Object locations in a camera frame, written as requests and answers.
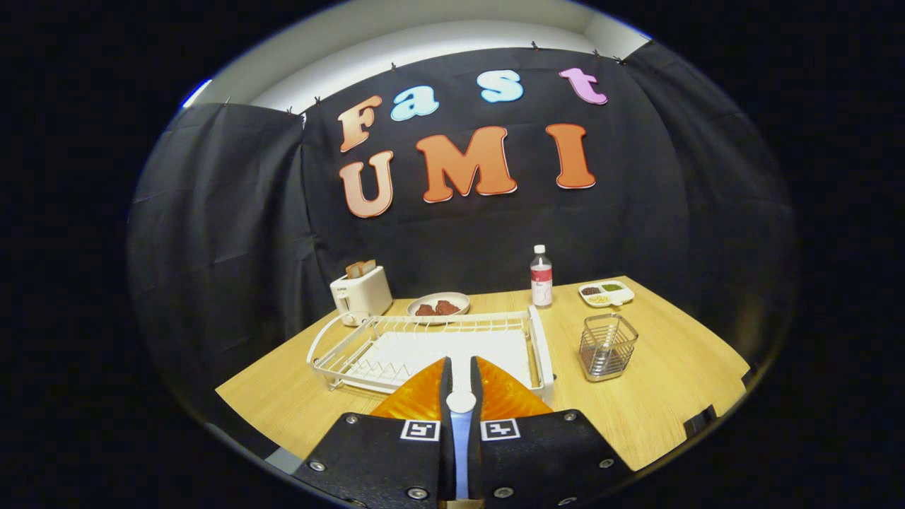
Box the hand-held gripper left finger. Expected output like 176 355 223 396
293 357 457 509

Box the white wire dish rack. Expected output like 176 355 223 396
306 305 556 405

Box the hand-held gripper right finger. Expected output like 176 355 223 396
467 356 634 509

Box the blue checked handle spoon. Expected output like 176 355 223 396
446 391 477 501

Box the white plate with meat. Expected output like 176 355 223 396
407 292 471 324

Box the clear bottle red label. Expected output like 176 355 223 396
530 245 554 308

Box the white divided condiment dish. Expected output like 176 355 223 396
578 280 635 308

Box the black chair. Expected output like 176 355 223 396
683 404 718 438

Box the white toaster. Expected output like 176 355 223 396
329 266 394 327

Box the metal wire basket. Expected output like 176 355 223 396
579 313 638 382

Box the black backdrop cloth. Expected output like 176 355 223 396
127 41 796 425

